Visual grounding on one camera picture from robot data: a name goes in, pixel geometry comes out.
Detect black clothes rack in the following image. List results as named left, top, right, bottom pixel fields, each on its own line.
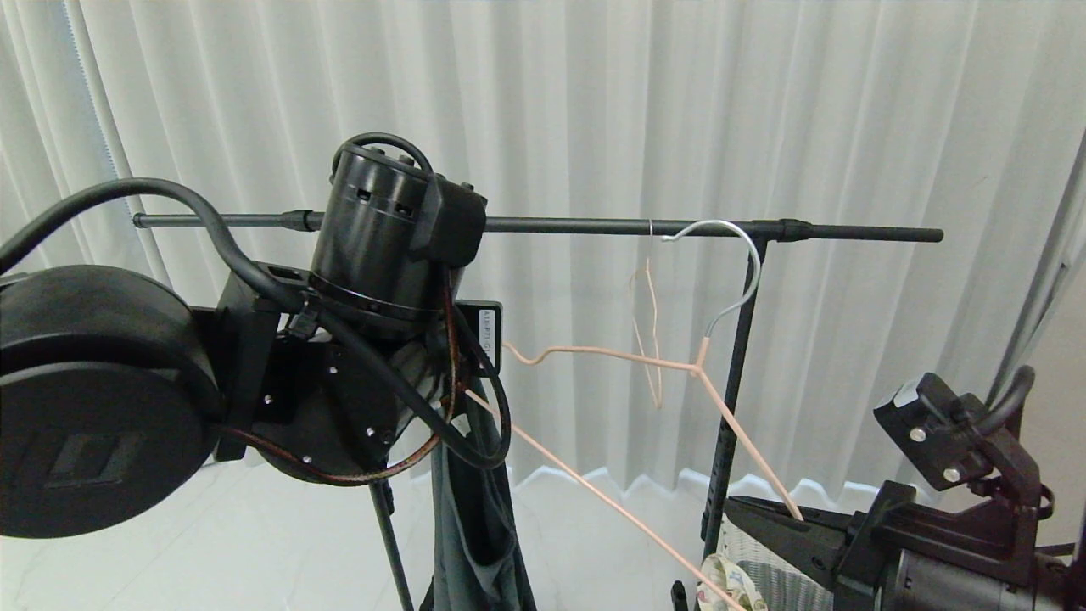
left=133, top=210, right=944, bottom=611

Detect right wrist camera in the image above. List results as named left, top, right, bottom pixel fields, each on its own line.
left=874, top=372, right=1057, bottom=520

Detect dark grey shirt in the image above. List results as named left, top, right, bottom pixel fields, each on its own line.
left=420, top=399, right=537, bottom=611

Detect pink clothes hanger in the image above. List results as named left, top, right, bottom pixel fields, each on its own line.
left=628, top=219, right=665, bottom=411
left=465, top=219, right=805, bottom=611

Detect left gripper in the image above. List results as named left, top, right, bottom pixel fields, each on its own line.
left=255, top=297, right=503, bottom=486

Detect white curtain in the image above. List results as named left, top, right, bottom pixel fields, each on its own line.
left=0, top=0, right=1086, bottom=510

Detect white laundry basket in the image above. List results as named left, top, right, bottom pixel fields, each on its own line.
left=717, top=518, right=839, bottom=611

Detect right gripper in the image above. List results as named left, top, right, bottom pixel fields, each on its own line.
left=725, top=479, right=1072, bottom=611

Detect cream printed garment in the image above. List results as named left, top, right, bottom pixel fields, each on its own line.
left=697, top=552, right=769, bottom=611

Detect black cable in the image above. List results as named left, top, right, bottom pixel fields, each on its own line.
left=984, top=365, right=1038, bottom=435
left=0, top=177, right=514, bottom=472

